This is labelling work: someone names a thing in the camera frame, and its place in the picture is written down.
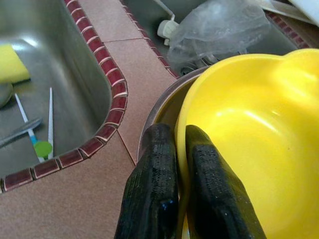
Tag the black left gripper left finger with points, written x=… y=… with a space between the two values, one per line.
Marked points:
x=152 y=189

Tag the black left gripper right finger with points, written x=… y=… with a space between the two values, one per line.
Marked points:
x=216 y=199

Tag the steel bowl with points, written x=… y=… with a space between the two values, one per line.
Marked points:
x=159 y=107

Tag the yellow plastic bowl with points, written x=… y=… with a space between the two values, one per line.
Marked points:
x=261 y=124

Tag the metal fork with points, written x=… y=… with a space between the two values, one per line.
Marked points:
x=20 y=132

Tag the white stick with green disc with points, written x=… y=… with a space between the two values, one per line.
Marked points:
x=43 y=149

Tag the plain white plastic stick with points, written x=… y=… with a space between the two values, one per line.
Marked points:
x=50 y=117

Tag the round steel sink strainer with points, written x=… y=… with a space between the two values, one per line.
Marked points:
x=192 y=67

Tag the steel sink basin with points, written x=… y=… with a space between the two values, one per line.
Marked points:
x=147 y=15
x=69 y=62

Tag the clear plastic bag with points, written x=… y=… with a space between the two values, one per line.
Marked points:
x=219 y=32

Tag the bright yellow sponge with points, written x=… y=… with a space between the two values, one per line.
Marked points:
x=12 y=64

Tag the cream plastic paddle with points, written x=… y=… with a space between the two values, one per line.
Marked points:
x=281 y=10

